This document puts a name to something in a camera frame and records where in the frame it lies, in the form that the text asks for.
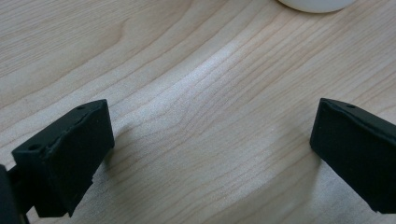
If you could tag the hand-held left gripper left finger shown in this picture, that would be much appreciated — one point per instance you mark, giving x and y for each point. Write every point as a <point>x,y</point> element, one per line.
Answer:
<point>65,161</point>

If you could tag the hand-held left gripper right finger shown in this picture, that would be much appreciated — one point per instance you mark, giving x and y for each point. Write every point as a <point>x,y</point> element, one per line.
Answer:
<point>358,155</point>

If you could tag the white tumbler with red lid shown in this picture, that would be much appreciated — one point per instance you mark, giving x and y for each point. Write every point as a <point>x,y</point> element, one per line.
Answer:
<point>316,4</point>

